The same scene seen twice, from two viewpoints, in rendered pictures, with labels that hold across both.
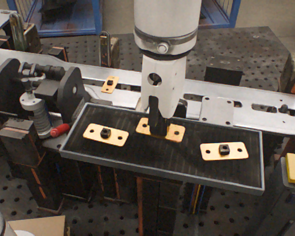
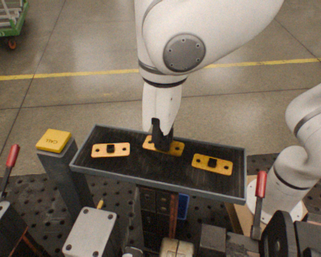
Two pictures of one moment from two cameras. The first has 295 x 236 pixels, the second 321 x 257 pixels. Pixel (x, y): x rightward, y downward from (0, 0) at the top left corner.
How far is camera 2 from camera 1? 73 cm
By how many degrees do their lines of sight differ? 89
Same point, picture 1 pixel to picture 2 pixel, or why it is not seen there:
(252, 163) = (92, 142)
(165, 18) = not seen: hidden behind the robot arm
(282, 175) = (71, 144)
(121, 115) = (202, 187)
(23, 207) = not seen: outside the picture
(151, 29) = not seen: hidden behind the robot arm
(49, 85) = (312, 239)
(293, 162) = (59, 143)
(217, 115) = (93, 223)
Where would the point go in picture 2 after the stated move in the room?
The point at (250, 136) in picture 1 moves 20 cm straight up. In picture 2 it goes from (81, 163) to (54, 86)
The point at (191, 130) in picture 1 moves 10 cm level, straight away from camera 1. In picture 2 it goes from (133, 170) to (117, 212)
